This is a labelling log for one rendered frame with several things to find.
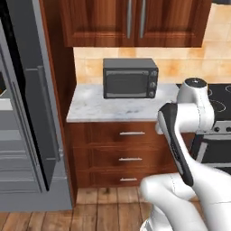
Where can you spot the black and silver stove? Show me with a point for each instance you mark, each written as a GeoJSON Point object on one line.
{"type": "Point", "coordinates": [221, 132]}

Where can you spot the black toaster oven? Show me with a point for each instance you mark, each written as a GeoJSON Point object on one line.
{"type": "Point", "coordinates": [129, 78]}

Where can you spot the wooden cupboard door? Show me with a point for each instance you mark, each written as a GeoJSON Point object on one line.
{"type": "Point", "coordinates": [171, 21]}
{"type": "Point", "coordinates": [97, 21]}

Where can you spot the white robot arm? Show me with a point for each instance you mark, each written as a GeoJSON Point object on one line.
{"type": "Point", "coordinates": [198, 192]}

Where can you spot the grey fridge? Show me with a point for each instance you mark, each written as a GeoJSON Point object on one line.
{"type": "Point", "coordinates": [27, 120]}

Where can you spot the wooden drawer front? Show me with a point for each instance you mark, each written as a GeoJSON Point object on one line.
{"type": "Point", "coordinates": [114, 133]}
{"type": "Point", "coordinates": [120, 179]}
{"type": "Point", "coordinates": [120, 159]}

